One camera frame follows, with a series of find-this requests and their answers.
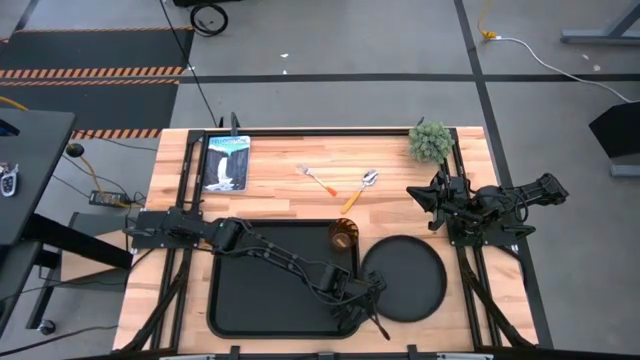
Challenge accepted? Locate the green artificial plant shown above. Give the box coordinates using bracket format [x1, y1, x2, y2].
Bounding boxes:
[408, 121, 456, 165]

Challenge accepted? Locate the waterfall picture book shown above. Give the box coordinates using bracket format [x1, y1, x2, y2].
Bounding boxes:
[201, 134, 252, 194]

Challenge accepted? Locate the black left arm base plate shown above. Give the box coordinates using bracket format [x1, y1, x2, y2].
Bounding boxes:
[130, 208, 201, 250]

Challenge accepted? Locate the black aluminium table frame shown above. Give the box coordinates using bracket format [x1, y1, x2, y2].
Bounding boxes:
[119, 127, 539, 354]

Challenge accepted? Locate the black rectangular tray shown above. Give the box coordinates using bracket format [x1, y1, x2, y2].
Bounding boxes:
[206, 218, 363, 340]

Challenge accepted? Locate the grey table foot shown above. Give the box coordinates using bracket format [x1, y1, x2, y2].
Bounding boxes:
[559, 0, 640, 46]

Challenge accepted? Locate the fork with orange handle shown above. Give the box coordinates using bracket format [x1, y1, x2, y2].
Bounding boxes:
[296, 163, 339, 198]

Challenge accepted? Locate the white key fob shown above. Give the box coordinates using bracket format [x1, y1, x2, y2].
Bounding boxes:
[0, 162, 20, 198]

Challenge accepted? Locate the black angular box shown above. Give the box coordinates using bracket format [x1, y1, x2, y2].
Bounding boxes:
[588, 101, 640, 159]

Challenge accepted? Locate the amber ribbed cup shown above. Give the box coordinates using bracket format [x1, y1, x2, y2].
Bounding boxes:
[328, 217, 360, 251]

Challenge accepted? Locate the black hazard striped floor mat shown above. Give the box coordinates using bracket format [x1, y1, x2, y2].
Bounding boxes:
[0, 78, 180, 140]
[0, 27, 195, 80]

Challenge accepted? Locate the orange floor cable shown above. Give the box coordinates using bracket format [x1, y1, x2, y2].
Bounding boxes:
[78, 154, 132, 208]

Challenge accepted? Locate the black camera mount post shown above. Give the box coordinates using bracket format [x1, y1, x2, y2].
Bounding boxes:
[218, 111, 242, 132]

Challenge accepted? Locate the spoon with yellow handle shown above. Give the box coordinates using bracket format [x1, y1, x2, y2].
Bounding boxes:
[340, 168, 380, 215]

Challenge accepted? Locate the black power strip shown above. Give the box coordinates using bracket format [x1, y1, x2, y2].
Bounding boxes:
[88, 189, 134, 209]

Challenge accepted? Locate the yellow cable behind desk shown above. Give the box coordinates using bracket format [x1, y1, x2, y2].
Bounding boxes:
[0, 95, 29, 112]

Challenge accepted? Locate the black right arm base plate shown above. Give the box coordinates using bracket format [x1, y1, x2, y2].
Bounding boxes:
[446, 207, 536, 248]

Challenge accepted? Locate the yellow floor cable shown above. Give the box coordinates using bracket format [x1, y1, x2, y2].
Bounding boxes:
[477, 0, 499, 41]

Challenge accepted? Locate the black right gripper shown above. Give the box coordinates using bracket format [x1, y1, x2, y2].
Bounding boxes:
[405, 172, 464, 231]

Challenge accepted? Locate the long black floor cable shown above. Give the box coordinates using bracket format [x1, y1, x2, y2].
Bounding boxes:
[158, 0, 222, 127]

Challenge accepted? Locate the coiled black cable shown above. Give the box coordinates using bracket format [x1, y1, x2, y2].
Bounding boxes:
[189, 2, 230, 38]

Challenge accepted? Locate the black round plate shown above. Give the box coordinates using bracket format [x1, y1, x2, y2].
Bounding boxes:
[360, 234, 449, 324]

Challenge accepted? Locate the black desk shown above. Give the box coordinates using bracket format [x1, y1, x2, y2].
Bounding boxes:
[0, 108, 134, 336]

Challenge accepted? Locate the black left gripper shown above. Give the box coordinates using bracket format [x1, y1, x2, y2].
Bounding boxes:
[332, 269, 392, 342]

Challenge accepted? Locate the white floor cable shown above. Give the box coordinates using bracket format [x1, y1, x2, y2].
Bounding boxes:
[492, 35, 637, 104]

